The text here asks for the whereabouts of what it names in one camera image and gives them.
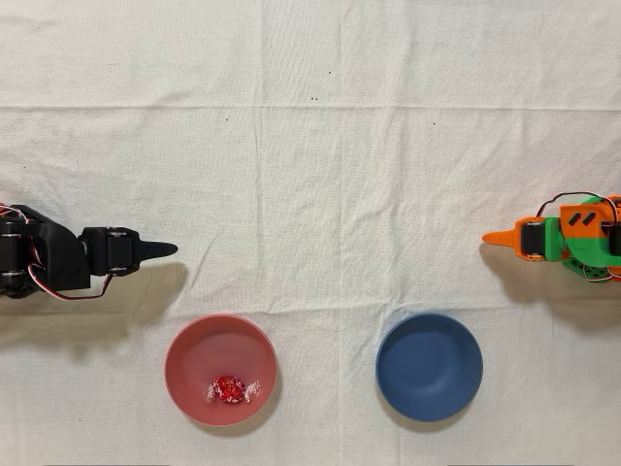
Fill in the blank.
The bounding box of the red candy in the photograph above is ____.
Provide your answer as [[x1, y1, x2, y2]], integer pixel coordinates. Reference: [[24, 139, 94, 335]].
[[203, 374, 262, 406]]

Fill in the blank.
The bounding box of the red bowl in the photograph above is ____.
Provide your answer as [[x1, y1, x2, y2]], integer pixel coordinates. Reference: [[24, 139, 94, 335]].
[[163, 314, 278, 427]]

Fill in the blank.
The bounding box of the blue bowl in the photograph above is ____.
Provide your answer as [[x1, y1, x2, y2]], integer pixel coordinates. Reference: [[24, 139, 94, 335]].
[[375, 312, 485, 422]]

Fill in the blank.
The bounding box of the white tablecloth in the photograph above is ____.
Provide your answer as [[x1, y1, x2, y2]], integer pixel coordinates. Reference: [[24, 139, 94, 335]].
[[0, 0, 621, 466]]

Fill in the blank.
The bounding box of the black arm servo cable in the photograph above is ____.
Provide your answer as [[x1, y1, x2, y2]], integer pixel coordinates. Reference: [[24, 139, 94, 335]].
[[24, 264, 116, 300]]

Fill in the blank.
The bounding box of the orange arm servo cable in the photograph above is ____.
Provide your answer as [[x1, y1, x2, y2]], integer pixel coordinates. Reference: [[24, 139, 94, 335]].
[[536, 192, 610, 218]]

